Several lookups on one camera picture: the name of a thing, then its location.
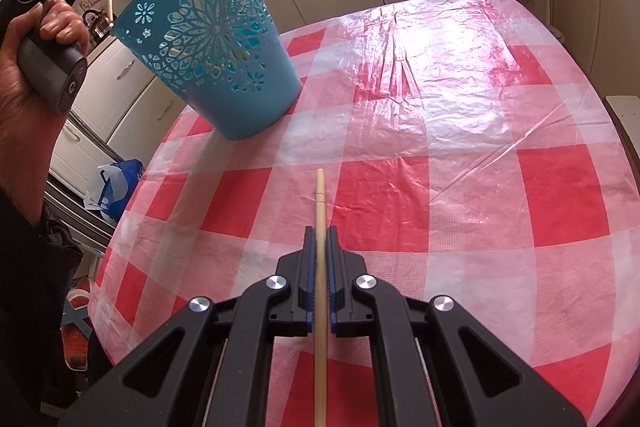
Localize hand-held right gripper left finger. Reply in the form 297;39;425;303
60;227;317;427

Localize steel kettle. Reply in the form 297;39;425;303
83;7;112;41

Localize blue plastic bag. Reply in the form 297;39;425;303
86;158;144;221

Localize teal cut-out plastic basket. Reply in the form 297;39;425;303
109;0;303;142

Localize person's left forearm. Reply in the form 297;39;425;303
0;177;90;427

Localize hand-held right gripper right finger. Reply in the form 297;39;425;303
325;227;586;427

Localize red checked plastic tablecloth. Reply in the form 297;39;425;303
89;0;640;427

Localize person's left hand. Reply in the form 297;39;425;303
0;0;91;204

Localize cream drawer cabinet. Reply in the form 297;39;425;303
49;39;197;200

